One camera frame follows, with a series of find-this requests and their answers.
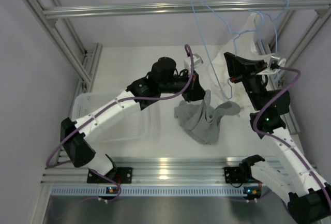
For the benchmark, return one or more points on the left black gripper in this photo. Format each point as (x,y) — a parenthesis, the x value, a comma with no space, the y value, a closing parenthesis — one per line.
(194,91)

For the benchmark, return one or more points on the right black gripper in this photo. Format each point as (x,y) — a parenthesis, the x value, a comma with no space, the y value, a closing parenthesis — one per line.
(241,70)

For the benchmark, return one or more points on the grey tank top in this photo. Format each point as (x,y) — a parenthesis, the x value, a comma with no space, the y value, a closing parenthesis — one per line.
(202,121)

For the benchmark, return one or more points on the light blue wire hanger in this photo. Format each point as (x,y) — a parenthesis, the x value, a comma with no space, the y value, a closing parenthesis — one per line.
(216,30)

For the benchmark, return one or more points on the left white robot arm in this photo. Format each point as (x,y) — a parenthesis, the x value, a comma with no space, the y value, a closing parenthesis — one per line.
(77,136)

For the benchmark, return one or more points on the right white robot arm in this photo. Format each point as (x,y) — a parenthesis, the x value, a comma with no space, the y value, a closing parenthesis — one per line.
(305,192)

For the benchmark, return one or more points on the white tank top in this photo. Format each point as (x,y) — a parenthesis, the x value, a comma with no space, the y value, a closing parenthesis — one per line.
(239,94)

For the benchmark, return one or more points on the white plastic basket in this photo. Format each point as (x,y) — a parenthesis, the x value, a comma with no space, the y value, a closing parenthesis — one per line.
(121,123)

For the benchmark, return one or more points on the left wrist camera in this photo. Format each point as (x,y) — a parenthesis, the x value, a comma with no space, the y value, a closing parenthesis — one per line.
(197,61)

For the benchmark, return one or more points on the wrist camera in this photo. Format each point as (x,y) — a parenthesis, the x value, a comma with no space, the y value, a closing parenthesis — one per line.
(197,61)
(274,62)

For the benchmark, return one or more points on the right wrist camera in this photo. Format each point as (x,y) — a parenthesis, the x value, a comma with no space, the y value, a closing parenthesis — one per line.
(274,62)

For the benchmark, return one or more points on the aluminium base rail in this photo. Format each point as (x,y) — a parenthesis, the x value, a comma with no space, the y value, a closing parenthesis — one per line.
(153,171)

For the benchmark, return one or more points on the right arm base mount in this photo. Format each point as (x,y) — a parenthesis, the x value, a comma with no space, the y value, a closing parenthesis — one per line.
(233,175)

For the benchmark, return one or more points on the right aluminium frame post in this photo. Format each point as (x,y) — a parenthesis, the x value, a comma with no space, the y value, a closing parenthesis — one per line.
(298,30)

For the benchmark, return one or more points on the aluminium frame post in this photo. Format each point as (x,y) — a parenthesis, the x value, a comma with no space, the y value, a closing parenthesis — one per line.
(298,30)
(86,63)

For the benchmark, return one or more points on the aluminium hanging rail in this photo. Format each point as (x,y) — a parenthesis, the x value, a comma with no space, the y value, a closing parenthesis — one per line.
(181,7)

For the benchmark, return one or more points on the left aluminium frame post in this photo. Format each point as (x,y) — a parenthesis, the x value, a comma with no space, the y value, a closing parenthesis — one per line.
(86,63)

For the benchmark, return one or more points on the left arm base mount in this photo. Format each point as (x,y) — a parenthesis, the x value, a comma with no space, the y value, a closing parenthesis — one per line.
(121,175)

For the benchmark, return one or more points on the perforated cable duct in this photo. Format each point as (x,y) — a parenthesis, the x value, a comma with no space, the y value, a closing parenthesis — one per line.
(148,191)

